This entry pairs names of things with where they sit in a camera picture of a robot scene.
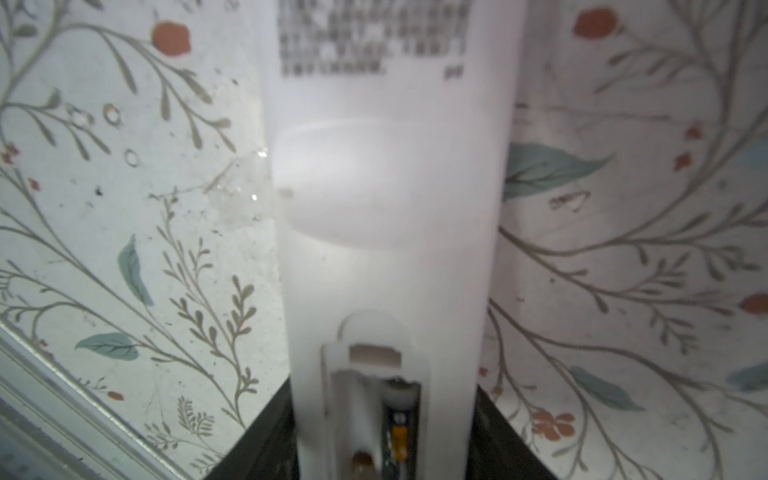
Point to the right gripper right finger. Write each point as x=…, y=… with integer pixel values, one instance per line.
x=496, y=451

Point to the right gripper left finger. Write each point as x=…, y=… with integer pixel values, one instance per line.
x=268, y=448

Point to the white remote control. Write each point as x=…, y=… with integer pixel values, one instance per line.
x=387, y=126

